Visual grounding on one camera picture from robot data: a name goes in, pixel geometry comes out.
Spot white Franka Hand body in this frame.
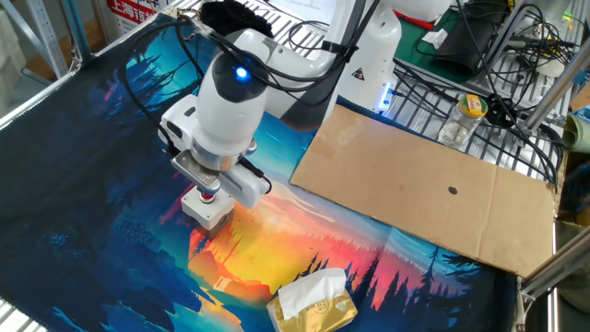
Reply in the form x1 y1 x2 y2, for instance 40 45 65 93
159 94 273 209

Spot white box with red button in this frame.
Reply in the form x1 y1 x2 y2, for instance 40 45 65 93
180 186 236 240

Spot gold tissue pack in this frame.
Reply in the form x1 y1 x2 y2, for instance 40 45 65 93
265 267 360 332

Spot brown cardboard sheet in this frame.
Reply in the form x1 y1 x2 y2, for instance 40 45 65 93
289 103 557 279

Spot black cloth bundle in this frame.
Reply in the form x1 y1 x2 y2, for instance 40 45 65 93
198 0 276 41

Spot sunset forest printed cloth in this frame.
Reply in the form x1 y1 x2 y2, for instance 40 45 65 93
0 12 520 332

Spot red and white sign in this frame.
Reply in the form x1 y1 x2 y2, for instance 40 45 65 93
105 0 159 37

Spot green cutting mat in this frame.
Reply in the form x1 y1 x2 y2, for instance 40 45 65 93
395 8 490 85

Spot glass jar with yellow lid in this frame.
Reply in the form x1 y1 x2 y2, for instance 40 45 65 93
436 93 489 151

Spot blue steel pole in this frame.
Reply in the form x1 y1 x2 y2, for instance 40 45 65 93
61 0 93 64

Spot red marker pen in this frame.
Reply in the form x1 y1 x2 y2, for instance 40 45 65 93
395 9 436 31

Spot white paper scrap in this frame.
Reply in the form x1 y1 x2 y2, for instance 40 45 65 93
421 28 449 50

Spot grey perforated steel strut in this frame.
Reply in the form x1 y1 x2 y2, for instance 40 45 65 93
0 0 70 79

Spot black pouch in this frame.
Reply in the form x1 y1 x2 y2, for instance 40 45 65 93
432 13 497 77

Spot black plastic connector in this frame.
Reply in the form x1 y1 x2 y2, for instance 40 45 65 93
484 93 518 129

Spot green fabric roll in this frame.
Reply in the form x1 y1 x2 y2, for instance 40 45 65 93
560 113 590 154

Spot black plug cable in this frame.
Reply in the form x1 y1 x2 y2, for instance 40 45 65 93
238 157 273 194

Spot silver mount bracket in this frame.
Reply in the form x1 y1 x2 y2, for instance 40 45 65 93
171 149 222 196

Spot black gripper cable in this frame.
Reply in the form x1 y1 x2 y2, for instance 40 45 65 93
118 18 195 158

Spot black cables along arm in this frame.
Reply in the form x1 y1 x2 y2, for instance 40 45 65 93
174 0 384 93

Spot gold chain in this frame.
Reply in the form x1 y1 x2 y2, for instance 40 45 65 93
174 6 204 30

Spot black cable tangle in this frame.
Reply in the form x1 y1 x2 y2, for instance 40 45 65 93
391 0 582 185

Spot aluminium profile post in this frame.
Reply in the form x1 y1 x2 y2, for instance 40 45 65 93
520 45 590 135
515 225 590 301

